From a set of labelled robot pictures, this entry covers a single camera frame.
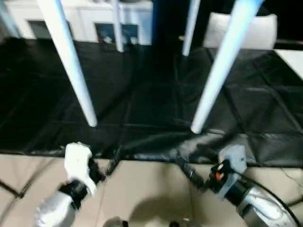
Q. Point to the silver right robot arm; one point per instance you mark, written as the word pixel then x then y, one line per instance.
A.
pixel 260 203

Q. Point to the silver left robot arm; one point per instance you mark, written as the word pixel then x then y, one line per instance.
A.
pixel 59 205

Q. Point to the black quilted mat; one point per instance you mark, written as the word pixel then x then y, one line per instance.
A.
pixel 154 94

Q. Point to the black metal stand leg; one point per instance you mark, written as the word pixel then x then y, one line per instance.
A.
pixel 11 189

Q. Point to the small gold label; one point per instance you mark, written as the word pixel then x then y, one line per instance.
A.
pixel 181 37

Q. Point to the white flat board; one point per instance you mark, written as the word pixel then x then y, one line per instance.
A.
pixel 292 61

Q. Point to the pale panel with holes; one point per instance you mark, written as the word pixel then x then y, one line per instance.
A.
pixel 255 33

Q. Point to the black metal bar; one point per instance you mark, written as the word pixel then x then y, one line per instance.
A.
pixel 290 42

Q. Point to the black cabinet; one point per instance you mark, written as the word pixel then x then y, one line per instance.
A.
pixel 170 21

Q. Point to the white sideboard with glass doors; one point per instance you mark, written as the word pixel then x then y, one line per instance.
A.
pixel 90 16

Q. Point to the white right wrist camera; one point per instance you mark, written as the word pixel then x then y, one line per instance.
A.
pixel 234 158

